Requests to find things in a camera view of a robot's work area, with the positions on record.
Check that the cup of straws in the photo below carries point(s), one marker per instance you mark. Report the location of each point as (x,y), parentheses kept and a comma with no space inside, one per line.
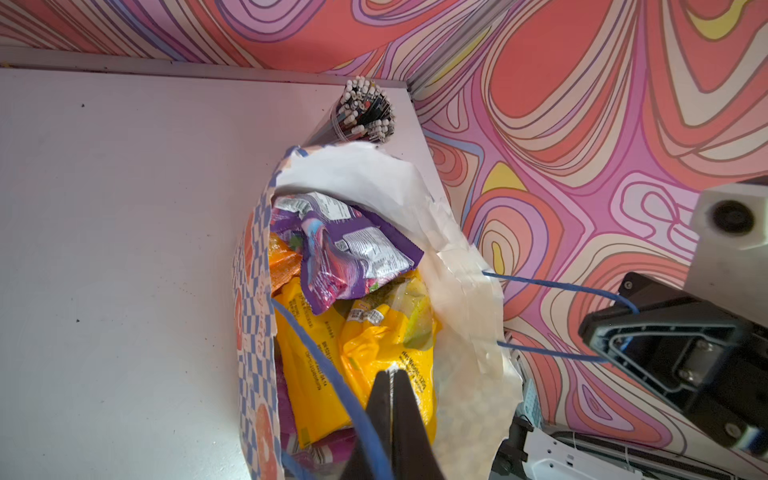
(363,112)

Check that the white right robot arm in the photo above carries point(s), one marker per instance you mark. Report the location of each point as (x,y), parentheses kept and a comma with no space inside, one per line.
(534,454)

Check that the small yellow snack bag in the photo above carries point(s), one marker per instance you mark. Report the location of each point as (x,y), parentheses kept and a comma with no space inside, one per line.
(316,407)

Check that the orange snack bag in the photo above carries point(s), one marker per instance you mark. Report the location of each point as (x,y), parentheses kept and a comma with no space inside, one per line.
(284,263)

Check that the yellow mango snack bag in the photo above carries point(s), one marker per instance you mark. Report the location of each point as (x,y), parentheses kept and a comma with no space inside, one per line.
(393,328)

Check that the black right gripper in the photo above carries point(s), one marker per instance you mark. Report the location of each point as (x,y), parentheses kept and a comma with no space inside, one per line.
(705,362)

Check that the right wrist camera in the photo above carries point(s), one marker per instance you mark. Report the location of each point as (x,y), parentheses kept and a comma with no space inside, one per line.
(729,266)

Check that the purple berries snack bag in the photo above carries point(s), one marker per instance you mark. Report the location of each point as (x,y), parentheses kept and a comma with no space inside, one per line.
(347,251)

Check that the checkered paper bag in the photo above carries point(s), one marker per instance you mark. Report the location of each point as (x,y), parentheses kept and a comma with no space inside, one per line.
(477,385)

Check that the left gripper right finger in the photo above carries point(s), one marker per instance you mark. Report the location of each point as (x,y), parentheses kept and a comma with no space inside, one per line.
(412,455)

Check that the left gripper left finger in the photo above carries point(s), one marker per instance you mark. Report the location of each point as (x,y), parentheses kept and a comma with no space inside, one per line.
(371,457)

